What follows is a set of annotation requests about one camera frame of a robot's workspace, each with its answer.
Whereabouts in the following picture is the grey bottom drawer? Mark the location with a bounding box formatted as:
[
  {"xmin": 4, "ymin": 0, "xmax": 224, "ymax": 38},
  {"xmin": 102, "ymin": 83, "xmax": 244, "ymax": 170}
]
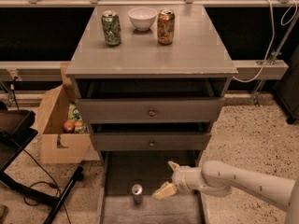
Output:
[{"xmin": 96, "ymin": 151, "xmax": 206, "ymax": 224}]

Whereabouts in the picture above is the black floor cable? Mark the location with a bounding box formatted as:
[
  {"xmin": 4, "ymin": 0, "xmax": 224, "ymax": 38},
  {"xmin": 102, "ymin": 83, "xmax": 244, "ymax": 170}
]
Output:
[{"xmin": 0, "ymin": 131, "xmax": 73, "ymax": 224}]

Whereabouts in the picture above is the grey drawer cabinet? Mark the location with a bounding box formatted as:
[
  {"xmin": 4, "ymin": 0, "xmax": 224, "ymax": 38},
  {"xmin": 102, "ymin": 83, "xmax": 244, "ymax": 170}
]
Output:
[{"xmin": 64, "ymin": 4, "xmax": 239, "ymax": 161}]

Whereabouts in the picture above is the grey middle drawer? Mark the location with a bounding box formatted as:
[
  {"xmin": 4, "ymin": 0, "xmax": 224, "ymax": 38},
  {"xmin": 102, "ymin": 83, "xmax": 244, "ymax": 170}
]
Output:
[{"xmin": 91, "ymin": 123, "xmax": 211, "ymax": 151}]

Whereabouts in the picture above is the red apple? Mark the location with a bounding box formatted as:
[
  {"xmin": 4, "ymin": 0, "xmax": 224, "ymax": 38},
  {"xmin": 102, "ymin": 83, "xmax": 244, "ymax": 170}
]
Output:
[{"xmin": 63, "ymin": 120, "xmax": 75, "ymax": 133}]

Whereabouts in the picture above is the orange fruit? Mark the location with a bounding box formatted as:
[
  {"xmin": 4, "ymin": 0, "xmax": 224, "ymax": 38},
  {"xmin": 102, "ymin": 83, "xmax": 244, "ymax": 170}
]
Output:
[{"xmin": 75, "ymin": 120, "xmax": 83, "ymax": 127}]

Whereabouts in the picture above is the white cable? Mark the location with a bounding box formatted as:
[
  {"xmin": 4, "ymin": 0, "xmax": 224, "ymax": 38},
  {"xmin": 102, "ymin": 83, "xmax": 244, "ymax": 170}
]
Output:
[{"xmin": 232, "ymin": 0, "xmax": 299, "ymax": 84}]

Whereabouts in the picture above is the grey top drawer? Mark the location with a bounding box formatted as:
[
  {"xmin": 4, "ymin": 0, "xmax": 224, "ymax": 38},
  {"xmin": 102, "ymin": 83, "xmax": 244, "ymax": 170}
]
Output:
[{"xmin": 77, "ymin": 78, "xmax": 224, "ymax": 124}]

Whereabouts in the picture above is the orange soda can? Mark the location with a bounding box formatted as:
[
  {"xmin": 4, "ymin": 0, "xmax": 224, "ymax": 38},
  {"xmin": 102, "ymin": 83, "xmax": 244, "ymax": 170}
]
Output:
[{"xmin": 157, "ymin": 9, "xmax": 175, "ymax": 45}]

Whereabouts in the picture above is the black stand base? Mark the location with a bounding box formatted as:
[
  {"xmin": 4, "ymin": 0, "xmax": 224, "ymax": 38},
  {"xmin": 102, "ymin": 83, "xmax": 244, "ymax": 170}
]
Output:
[{"xmin": 0, "ymin": 100, "xmax": 85, "ymax": 224}]

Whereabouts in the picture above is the white ceramic bowl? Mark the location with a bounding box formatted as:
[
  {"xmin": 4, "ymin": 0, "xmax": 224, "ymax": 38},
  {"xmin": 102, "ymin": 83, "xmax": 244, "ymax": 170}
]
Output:
[{"xmin": 128, "ymin": 7, "xmax": 157, "ymax": 31}]

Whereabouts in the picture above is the dark cabinet at right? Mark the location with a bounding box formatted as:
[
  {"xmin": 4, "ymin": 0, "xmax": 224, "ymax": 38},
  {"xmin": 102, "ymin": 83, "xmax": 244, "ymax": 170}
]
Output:
[{"xmin": 274, "ymin": 46, "xmax": 299, "ymax": 124}]

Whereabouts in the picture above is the grey drawer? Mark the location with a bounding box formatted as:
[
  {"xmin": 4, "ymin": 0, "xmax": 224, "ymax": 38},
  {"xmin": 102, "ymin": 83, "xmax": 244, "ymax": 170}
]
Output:
[
  {"xmin": 96, "ymin": 151, "xmax": 206, "ymax": 224},
  {"xmin": 91, "ymin": 123, "xmax": 211, "ymax": 151},
  {"xmin": 77, "ymin": 78, "xmax": 224, "ymax": 124}
]

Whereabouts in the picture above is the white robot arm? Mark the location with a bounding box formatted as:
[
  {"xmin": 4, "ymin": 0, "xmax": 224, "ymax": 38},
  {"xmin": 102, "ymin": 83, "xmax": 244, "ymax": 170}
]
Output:
[{"xmin": 152, "ymin": 161, "xmax": 299, "ymax": 224}]

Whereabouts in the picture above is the cardboard box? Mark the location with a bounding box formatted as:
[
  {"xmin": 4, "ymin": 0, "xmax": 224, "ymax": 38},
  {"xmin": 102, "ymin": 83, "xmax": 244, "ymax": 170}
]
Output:
[{"xmin": 36, "ymin": 62, "xmax": 91, "ymax": 164}]

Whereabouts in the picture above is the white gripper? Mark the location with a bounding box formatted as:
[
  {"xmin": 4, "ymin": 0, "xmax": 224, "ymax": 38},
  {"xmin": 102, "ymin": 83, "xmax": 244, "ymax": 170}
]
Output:
[{"xmin": 152, "ymin": 161, "xmax": 205, "ymax": 200}]

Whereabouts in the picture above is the green soda can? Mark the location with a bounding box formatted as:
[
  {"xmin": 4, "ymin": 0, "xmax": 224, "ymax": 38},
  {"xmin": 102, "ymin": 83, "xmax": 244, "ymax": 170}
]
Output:
[{"xmin": 101, "ymin": 10, "xmax": 121, "ymax": 46}]

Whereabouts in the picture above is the green snack bag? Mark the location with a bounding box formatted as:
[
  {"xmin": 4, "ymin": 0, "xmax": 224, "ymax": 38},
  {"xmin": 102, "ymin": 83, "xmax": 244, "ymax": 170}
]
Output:
[{"xmin": 67, "ymin": 104, "xmax": 81, "ymax": 122}]

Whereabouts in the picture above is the silver redbull can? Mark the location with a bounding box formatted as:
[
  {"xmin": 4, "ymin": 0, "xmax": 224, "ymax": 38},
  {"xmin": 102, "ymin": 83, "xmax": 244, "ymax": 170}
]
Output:
[{"xmin": 132, "ymin": 184, "xmax": 143, "ymax": 204}]

